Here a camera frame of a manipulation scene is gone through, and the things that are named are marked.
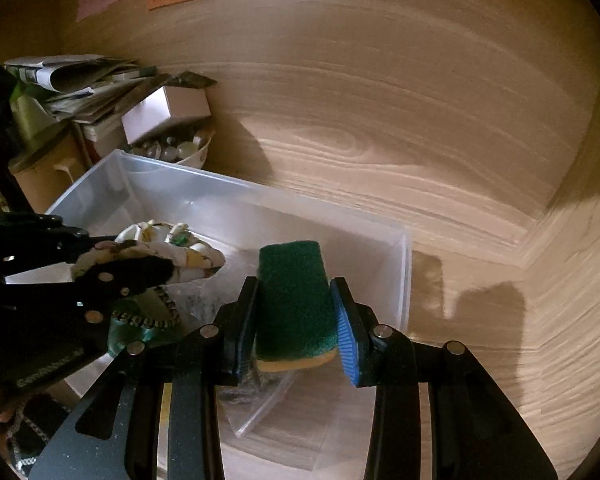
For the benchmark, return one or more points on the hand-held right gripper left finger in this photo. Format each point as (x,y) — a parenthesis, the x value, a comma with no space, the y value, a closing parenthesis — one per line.
(244,321)

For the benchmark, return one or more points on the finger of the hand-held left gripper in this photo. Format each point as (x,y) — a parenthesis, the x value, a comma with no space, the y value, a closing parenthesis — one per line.
(130,275)
(40,240)

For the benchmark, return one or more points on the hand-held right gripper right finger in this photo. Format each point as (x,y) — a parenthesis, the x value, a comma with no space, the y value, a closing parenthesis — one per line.
(344,341)

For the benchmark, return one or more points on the green and yellow sponge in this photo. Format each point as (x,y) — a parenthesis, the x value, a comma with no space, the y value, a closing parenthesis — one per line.
(295,305)

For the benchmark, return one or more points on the floral patterned white cloth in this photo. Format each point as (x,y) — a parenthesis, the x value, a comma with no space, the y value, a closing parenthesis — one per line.
(180,250)

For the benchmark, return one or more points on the clear plastic storage bin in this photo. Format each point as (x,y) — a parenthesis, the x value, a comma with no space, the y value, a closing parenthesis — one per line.
(260,215)

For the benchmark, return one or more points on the green stitched fabric pouch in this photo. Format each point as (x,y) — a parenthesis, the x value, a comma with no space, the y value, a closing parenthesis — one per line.
(140,327)

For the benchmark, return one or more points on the beige cardboard box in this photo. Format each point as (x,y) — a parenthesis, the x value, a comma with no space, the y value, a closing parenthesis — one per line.
(40,175)

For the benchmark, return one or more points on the black and white knitted item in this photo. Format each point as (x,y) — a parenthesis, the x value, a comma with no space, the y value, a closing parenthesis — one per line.
(30,440)

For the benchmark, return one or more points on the stack of books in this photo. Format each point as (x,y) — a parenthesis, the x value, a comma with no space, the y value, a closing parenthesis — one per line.
(102,135)

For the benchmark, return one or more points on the green bag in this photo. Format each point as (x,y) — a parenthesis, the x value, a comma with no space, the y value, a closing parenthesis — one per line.
(27,115)

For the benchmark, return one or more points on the white bowl of small items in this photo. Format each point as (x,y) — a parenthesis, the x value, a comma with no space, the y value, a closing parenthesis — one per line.
(190,152)

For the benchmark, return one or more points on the stack of newspapers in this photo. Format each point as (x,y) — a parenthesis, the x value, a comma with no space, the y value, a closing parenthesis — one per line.
(75,85)

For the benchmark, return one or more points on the white cardboard box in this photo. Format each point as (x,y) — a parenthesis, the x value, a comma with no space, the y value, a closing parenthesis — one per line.
(170,107)

